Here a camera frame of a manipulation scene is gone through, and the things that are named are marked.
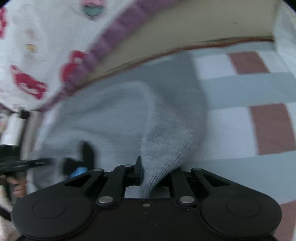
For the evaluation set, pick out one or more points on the bear printed quilt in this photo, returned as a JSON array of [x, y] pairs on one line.
[[46, 46]]

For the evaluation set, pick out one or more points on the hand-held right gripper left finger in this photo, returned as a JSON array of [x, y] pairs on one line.
[[138, 173]]

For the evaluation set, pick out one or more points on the pale fuzzy cloth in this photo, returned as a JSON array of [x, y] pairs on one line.
[[7, 229]]

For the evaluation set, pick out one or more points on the person's left hand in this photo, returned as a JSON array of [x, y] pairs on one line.
[[18, 187]]

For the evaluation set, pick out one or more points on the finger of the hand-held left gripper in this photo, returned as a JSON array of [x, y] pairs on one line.
[[87, 154], [77, 172]]

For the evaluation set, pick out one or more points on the white bottle black cap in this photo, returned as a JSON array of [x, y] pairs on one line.
[[13, 129]]

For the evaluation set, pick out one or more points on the grey knit sweater black print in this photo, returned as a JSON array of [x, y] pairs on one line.
[[115, 115]]

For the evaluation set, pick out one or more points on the beige bed base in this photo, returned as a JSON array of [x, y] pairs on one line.
[[185, 27]]

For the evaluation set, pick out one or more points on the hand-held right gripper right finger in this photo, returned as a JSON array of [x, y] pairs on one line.
[[182, 185]]

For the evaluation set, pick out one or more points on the checked floor mat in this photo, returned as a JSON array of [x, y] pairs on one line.
[[242, 88]]

